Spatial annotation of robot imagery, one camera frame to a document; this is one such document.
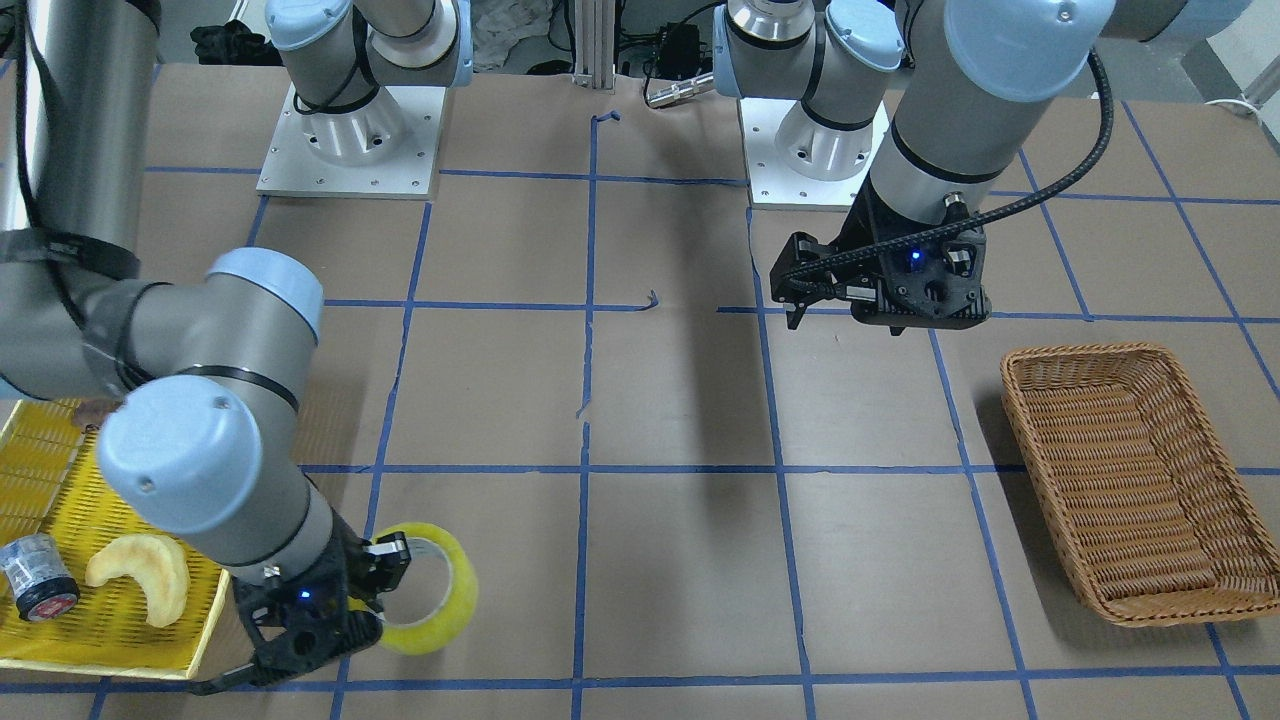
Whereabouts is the yellow plastic tray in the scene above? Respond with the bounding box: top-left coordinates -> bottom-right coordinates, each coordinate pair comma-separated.
0,398 -> 230,682

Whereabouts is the small grey can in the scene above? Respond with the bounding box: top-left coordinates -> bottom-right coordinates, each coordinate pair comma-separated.
1,533 -> 81,623

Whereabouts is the yellow clear tape roll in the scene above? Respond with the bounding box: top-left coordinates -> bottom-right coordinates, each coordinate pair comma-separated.
376,521 -> 480,657

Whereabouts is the beige croissant toy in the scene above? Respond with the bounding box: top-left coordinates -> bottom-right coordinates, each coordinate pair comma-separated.
84,533 -> 189,628

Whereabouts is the black cloth bundle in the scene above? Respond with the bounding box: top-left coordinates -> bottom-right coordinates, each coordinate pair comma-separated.
189,20 -> 284,67

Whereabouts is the brown wicker basket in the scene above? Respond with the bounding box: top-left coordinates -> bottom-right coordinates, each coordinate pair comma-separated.
1000,342 -> 1279,628

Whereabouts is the aluminium frame post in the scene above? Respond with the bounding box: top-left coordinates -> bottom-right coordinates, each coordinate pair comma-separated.
571,0 -> 618,94

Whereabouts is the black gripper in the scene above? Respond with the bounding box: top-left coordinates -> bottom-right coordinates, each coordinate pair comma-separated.
232,520 -> 412,685
769,190 -> 992,331

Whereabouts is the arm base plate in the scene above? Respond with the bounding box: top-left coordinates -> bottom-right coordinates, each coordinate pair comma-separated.
256,86 -> 451,200
739,97 -> 890,211

